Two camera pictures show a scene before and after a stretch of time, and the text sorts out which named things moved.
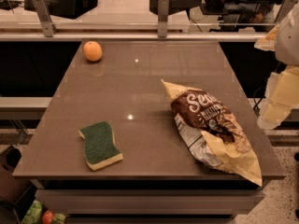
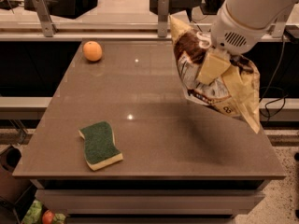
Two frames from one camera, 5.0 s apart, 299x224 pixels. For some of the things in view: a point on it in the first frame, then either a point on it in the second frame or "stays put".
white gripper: x=289 y=44 to x=234 y=35
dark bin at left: x=9 y=158 stays put
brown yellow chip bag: x=209 y=133 to x=235 y=92
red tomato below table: x=48 y=217 stays put
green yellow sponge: x=99 y=145 stays put
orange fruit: x=92 y=50 stays put
